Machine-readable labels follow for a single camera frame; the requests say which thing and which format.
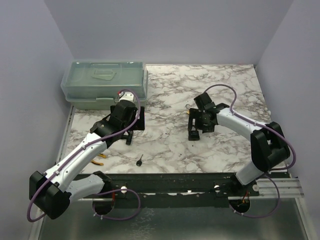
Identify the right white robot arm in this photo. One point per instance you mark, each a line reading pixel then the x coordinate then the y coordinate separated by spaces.
pixel 267 143

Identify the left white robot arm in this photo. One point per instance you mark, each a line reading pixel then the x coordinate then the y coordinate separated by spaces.
pixel 55 189

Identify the right aluminium extrusion rail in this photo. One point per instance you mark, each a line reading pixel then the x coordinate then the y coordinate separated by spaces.
pixel 289 188

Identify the brass padlock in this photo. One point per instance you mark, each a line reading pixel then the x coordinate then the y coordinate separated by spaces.
pixel 187 106

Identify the yellow handled pliers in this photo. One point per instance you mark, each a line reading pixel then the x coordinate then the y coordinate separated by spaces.
pixel 99 159

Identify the black head key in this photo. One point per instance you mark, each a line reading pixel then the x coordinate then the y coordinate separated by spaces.
pixel 139 161

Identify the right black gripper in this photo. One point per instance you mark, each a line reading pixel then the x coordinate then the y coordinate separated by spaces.
pixel 194 113

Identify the black socket tool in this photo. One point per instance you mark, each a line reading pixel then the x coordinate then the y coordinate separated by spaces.
pixel 128 137

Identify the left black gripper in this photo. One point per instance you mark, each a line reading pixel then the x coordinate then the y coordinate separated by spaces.
pixel 139 125

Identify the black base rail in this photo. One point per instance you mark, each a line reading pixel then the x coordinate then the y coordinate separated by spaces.
pixel 172 190

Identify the green translucent plastic toolbox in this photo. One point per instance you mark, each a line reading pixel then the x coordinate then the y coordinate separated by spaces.
pixel 94 85

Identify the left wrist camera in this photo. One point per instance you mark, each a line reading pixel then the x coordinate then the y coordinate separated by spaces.
pixel 126 96

